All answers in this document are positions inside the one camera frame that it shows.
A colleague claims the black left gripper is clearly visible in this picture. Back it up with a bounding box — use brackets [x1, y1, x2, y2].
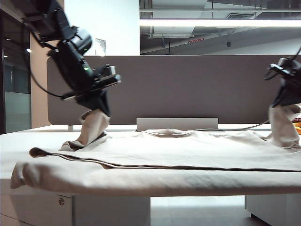
[62, 78, 122, 117]

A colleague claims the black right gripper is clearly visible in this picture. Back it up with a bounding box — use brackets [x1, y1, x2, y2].
[271, 70, 301, 108]

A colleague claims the beige T-shirt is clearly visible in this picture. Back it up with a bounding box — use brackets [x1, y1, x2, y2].
[10, 105, 301, 197]

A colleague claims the yellow cloth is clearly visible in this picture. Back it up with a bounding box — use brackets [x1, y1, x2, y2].
[292, 119, 301, 135]

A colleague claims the dark glass door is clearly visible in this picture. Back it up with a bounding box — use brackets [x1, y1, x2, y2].
[0, 10, 32, 135]

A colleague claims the grey desk divider panel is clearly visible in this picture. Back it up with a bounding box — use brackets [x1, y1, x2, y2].
[47, 55, 301, 125]

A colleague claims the ceiling air vent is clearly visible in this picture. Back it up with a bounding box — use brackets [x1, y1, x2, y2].
[225, 12, 256, 20]

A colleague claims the ceiling light strip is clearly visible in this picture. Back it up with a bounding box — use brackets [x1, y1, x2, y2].
[139, 18, 301, 28]

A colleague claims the white drawer cabinet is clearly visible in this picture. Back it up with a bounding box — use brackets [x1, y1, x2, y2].
[0, 188, 151, 226]

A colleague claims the plain white cabinet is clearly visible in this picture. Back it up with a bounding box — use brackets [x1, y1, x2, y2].
[244, 193, 301, 226]

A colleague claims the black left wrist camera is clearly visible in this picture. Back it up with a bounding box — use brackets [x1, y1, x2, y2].
[93, 64, 122, 83]

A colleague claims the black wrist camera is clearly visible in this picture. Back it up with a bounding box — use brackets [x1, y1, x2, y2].
[93, 64, 122, 83]
[269, 57, 298, 76]

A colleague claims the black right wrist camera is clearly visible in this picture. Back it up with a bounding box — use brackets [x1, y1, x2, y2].
[269, 57, 298, 76]

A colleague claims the grey cable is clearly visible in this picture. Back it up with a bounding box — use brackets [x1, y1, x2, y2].
[195, 120, 271, 131]

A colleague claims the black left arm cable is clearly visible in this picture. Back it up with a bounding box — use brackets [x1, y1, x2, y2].
[22, 17, 65, 98]

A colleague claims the silver wall plate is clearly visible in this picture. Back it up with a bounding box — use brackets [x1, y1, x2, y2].
[95, 38, 106, 57]

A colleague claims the white cable tray flap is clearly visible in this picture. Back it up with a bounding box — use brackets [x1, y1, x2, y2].
[136, 117, 219, 132]

